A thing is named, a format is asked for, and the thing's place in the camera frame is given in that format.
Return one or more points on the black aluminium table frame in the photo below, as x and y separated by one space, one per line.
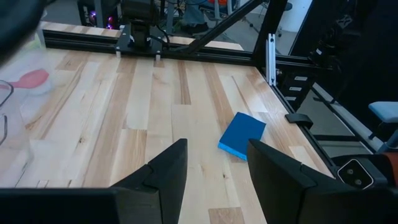
93 43

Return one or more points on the black computer tower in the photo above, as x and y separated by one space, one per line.
99 12

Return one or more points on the person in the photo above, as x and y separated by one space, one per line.
194 14

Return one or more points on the light blue padded seat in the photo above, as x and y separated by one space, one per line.
385 111

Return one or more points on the blue scrub sponge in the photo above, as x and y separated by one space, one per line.
242 133

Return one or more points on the silver aluminium bracket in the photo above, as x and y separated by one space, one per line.
271 59

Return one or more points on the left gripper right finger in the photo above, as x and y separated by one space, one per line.
286 193

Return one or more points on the tall clear plastic bin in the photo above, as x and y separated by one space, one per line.
37 62

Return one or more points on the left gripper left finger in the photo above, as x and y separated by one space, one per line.
164 186

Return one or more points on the red dish brush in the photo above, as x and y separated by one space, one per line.
31 79

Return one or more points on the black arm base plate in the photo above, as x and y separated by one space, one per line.
126 40

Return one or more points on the black table edge clip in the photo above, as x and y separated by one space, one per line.
298 119

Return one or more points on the grey table-level camera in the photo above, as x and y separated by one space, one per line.
354 174

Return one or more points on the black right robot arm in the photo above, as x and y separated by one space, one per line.
140 18

